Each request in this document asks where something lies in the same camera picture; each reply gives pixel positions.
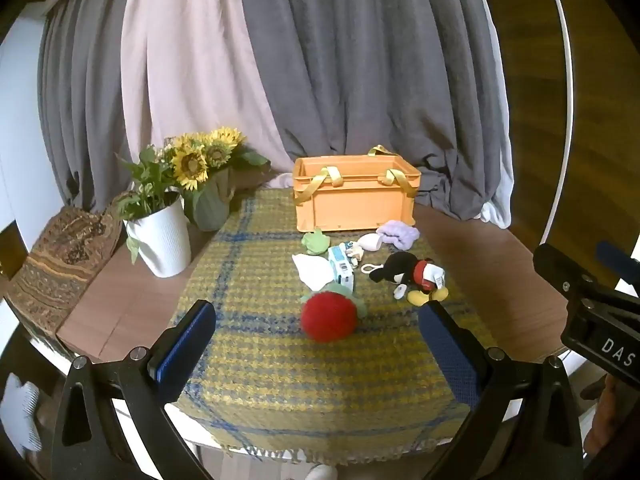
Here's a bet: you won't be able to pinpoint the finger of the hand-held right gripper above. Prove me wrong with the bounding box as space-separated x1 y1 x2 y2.
595 241 640 282
532 243 640 311

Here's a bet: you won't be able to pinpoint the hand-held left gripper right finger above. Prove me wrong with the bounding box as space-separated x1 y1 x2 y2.
417 301 586 480

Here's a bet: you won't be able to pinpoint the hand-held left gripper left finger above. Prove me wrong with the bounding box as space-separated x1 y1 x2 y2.
50 299 217 480

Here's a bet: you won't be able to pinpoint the black mouse plush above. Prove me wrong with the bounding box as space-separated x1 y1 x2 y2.
363 252 450 307

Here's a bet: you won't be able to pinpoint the red ball plush green leaves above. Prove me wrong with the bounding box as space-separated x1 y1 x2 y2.
300 284 369 344

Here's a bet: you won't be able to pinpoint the purple fluffy plush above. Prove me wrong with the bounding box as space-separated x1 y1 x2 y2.
375 220 421 251

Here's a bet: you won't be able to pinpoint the small white figure plush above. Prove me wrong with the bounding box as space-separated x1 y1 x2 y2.
345 241 369 267

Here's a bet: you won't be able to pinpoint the white and teal vehicle plush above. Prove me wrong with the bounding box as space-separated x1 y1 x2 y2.
327 243 357 291

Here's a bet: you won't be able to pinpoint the white cloth plush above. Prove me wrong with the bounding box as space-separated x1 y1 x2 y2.
291 253 337 292

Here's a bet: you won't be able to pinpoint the green frog plush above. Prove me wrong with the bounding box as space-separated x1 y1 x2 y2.
300 228 332 256

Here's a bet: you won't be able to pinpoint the orange crate with yellow straps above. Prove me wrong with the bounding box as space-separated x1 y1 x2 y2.
292 144 423 234

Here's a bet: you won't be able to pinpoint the person's right forearm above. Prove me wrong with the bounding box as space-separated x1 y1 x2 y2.
585 375 640 457

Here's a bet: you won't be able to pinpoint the yellow and blue plaid cloth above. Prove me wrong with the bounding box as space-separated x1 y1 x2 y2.
167 187 501 464

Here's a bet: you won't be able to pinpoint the pale green ribbed pot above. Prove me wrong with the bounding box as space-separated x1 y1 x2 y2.
184 167 236 232

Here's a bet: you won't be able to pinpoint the brown patterned cushion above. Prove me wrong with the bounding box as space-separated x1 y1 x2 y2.
7 205 126 342

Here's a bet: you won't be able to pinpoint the green leafy plant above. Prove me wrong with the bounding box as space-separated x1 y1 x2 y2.
114 145 184 266

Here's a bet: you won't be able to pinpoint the white fluffy item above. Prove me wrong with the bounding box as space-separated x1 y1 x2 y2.
0 375 44 454

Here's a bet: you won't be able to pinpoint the sunflower bouquet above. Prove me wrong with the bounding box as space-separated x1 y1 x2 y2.
165 126 271 196

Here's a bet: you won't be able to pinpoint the white hoop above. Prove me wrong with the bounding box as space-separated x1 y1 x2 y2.
542 0 574 242

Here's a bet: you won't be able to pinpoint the pale pink curtain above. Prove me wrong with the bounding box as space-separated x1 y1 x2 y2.
122 0 301 186

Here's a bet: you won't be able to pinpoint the grey curtain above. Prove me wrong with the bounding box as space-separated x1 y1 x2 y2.
37 0 516 221

